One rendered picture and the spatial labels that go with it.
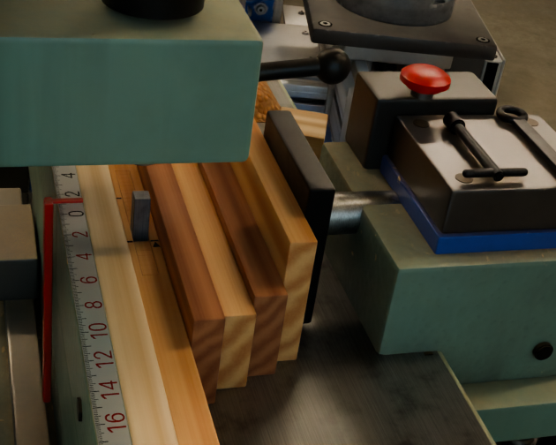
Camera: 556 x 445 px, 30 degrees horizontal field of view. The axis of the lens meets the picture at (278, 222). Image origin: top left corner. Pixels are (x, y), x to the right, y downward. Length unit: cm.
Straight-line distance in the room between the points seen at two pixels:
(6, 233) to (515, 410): 36
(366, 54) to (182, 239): 74
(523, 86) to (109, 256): 282
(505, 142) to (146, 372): 26
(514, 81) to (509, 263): 276
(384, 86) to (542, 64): 290
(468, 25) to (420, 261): 77
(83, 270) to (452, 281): 20
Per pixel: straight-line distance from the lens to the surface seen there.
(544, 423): 65
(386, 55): 126
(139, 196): 57
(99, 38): 49
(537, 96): 326
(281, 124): 59
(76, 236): 55
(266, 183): 56
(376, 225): 58
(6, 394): 68
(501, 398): 63
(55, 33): 49
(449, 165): 57
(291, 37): 142
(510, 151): 60
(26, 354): 69
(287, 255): 52
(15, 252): 72
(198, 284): 52
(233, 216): 58
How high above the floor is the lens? 126
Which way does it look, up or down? 32 degrees down
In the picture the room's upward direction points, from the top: 9 degrees clockwise
